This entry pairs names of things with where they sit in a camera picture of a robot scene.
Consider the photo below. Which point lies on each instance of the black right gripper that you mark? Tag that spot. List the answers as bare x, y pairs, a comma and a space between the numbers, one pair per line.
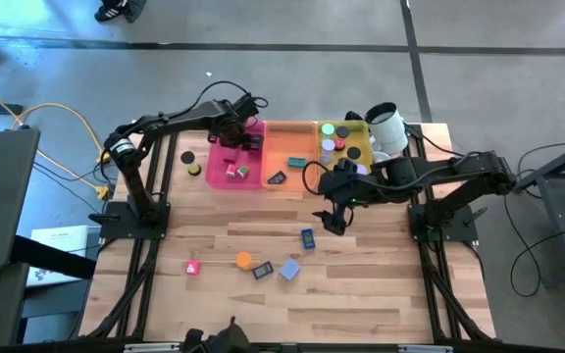
346, 211

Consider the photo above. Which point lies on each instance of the mint green hourglass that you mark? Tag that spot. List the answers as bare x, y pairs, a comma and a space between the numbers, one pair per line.
328, 129

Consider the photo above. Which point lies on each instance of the white printed box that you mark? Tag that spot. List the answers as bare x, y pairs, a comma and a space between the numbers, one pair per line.
62, 240

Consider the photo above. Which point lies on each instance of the black clamp knob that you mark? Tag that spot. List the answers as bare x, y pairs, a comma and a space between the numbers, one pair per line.
352, 116

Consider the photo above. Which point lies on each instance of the white cylindrical container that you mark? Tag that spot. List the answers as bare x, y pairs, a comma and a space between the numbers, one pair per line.
390, 132

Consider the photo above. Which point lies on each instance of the black hourglass red sand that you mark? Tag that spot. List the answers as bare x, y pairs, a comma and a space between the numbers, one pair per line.
343, 131

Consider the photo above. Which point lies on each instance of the orange hourglass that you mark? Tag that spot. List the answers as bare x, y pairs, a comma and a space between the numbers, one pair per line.
243, 260

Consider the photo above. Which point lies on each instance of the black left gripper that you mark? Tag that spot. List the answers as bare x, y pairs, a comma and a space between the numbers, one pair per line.
238, 128

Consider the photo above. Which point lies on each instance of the orange plastic bin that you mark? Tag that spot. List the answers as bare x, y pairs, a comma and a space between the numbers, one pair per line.
282, 147

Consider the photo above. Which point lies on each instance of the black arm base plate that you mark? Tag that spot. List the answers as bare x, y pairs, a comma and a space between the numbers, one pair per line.
459, 228
116, 229

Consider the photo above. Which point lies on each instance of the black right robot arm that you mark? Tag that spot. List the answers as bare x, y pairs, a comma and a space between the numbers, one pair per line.
459, 169

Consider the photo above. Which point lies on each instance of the red white-label wall charger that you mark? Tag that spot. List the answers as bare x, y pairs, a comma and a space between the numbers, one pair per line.
231, 170

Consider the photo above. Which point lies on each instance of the black hourglass yellow sand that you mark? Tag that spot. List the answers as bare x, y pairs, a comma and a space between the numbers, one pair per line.
187, 157

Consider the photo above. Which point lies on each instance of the pink plastic bin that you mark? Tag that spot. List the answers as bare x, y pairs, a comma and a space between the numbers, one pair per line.
219, 176

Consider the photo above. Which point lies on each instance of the person's shoe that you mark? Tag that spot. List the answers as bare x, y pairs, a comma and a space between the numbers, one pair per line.
136, 9
111, 11

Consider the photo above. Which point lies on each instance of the black aluminium table frame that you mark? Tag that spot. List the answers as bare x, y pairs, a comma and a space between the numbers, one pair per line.
361, 350

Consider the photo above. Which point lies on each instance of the blue digital timer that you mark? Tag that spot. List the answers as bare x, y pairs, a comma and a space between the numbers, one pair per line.
308, 239

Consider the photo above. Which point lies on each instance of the green wall charger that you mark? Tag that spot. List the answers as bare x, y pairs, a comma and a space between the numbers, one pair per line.
242, 171

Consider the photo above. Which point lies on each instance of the dark purple digital timer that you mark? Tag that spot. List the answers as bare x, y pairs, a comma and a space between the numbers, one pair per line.
262, 270
276, 178

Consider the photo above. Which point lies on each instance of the lavender wall charger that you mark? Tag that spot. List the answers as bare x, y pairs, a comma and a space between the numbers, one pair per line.
290, 269

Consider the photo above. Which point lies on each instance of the yellow plastic bin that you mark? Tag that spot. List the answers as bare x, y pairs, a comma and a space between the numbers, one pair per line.
363, 137

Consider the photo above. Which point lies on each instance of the pink wall charger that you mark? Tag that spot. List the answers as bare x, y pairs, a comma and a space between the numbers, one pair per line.
192, 267

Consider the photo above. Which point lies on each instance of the silver metal bracket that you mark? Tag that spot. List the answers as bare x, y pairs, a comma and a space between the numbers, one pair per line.
152, 348
425, 349

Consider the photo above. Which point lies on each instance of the black hourglass blue sand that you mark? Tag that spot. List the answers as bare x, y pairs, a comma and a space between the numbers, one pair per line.
354, 153

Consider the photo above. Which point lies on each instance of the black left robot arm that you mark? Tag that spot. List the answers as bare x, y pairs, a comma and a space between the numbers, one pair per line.
174, 117

